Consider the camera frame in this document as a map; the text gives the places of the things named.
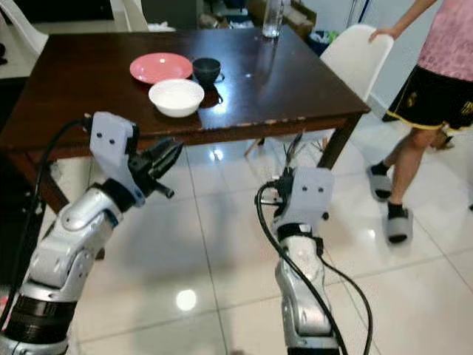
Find person's right hand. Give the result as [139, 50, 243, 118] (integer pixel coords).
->
[369, 26, 404, 43]

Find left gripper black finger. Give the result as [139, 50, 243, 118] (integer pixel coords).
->
[154, 152, 183, 182]
[144, 141, 184, 165]

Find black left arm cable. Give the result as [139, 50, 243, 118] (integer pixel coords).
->
[4, 116, 93, 326]

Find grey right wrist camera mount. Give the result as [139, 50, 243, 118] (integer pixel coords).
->
[287, 166, 336, 227]

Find white bowl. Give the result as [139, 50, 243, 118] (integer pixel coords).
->
[149, 78, 205, 118]

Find pink patterned shirt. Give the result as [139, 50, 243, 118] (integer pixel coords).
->
[418, 0, 473, 82]

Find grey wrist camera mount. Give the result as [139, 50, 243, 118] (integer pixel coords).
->
[89, 111, 141, 208]
[287, 166, 336, 227]

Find brown cardboard box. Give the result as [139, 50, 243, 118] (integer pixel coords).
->
[248, 0, 317, 38]

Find small black bowl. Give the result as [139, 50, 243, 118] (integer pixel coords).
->
[192, 57, 222, 85]

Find dark brown wooden table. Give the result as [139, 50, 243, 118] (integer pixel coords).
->
[0, 26, 372, 215]

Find person's bare leg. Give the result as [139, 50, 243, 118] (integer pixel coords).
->
[373, 129, 411, 171]
[388, 127, 438, 212]

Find black low furniture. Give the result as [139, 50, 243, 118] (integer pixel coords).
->
[0, 74, 45, 289]

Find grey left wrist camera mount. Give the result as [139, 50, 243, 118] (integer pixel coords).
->
[89, 111, 141, 208]

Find clear plastic water bottle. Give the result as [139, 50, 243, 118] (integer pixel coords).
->
[262, 0, 285, 39]

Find pink round plate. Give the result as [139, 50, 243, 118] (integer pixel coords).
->
[129, 53, 194, 85]

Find grey slide slipper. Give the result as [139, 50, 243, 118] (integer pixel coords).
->
[367, 163, 392, 202]
[384, 203, 413, 245]

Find blue waste bin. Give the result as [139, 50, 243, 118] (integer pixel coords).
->
[310, 28, 341, 53]

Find black shorts yellow trim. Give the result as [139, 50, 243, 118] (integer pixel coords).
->
[384, 65, 473, 134]

